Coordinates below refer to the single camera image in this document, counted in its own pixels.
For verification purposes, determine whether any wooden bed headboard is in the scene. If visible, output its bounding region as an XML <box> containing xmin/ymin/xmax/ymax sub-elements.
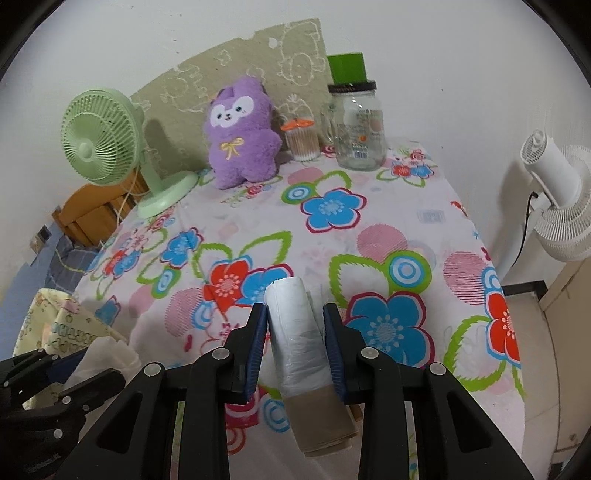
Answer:
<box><xmin>53</xmin><ymin>184</ymin><xmax>148</xmax><ymax>247</ymax></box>

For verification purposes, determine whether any floral tablecloth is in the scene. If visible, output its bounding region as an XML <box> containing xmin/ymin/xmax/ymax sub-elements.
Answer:
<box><xmin>74</xmin><ymin>145</ymin><xmax>527</xmax><ymax>480</ymax></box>

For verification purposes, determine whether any cotton swab container orange lid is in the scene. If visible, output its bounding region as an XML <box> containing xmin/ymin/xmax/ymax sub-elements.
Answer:
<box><xmin>283</xmin><ymin>117</ymin><xmax>320</xmax><ymax>162</ymax></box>

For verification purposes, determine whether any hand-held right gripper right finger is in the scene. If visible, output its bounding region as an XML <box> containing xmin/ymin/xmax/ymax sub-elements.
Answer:
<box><xmin>323</xmin><ymin>303</ymin><xmax>536</xmax><ymax>480</ymax></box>

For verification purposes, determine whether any clear plastic zip bag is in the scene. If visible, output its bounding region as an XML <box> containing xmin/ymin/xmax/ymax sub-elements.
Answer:
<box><xmin>69</xmin><ymin>336</ymin><xmax>141</xmax><ymax>384</ymax></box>

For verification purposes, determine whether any glass mug jar black lid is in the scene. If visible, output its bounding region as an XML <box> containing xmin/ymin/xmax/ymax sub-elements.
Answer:
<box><xmin>321</xmin><ymin>80</ymin><xmax>387</xmax><ymax>171</ymax></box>

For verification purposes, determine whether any grey plaid pillow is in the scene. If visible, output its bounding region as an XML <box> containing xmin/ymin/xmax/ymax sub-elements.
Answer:
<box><xmin>48</xmin><ymin>240</ymin><xmax>100</xmax><ymax>294</ymax></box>

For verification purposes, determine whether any white fan cable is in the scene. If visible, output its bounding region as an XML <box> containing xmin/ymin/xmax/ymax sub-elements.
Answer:
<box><xmin>115</xmin><ymin>168</ymin><xmax>144</xmax><ymax>227</ymax></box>

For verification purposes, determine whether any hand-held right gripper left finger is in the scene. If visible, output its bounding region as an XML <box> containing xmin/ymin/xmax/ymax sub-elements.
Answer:
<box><xmin>55</xmin><ymin>305</ymin><xmax>269</xmax><ymax>480</ymax></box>

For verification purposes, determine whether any green desk fan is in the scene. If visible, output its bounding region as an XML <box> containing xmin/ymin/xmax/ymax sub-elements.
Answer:
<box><xmin>61</xmin><ymin>88</ymin><xmax>200</xmax><ymax>219</ymax></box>

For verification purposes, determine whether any purple plush toy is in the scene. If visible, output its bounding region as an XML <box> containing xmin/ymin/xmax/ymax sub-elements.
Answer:
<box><xmin>204</xmin><ymin>76</ymin><xmax>282</xmax><ymax>191</ymax></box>

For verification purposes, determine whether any yellow printed cloth bag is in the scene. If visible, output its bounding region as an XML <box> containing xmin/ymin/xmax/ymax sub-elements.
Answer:
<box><xmin>13</xmin><ymin>287</ymin><xmax>130</xmax><ymax>411</ymax></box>

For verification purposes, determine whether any white standing fan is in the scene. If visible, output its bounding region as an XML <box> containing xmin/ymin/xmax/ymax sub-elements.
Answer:
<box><xmin>501</xmin><ymin>129</ymin><xmax>591</xmax><ymax>287</ymax></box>

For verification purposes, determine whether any wall socket panel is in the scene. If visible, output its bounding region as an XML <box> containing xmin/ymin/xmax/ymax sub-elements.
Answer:
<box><xmin>30</xmin><ymin>224</ymin><xmax>51</xmax><ymax>252</ymax></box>

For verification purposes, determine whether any green plastic cup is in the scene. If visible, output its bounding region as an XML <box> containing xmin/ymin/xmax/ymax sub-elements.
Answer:
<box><xmin>325</xmin><ymin>52</ymin><xmax>366</xmax><ymax>86</ymax></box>

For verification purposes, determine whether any white garbage bag roll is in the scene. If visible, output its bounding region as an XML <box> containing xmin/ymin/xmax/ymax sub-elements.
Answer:
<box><xmin>265</xmin><ymin>277</ymin><xmax>358</xmax><ymax>457</ymax></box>

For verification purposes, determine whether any black fan cable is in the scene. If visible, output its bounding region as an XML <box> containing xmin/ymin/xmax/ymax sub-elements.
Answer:
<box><xmin>519</xmin><ymin>190</ymin><xmax>541</xmax><ymax>278</ymax></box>

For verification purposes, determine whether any beige wooden cabinet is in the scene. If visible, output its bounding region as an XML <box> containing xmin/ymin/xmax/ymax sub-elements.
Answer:
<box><xmin>522</xmin><ymin>263</ymin><xmax>591</xmax><ymax>462</ymax></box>

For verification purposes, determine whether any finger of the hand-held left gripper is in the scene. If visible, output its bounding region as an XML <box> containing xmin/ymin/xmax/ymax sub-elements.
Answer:
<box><xmin>0</xmin><ymin>349</ymin><xmax>61</xmax><ymax>393</ymax></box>
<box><xmin>14</xmin><ymin>369</ymin><xmax>125</xmax><ymax>423</ymax></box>

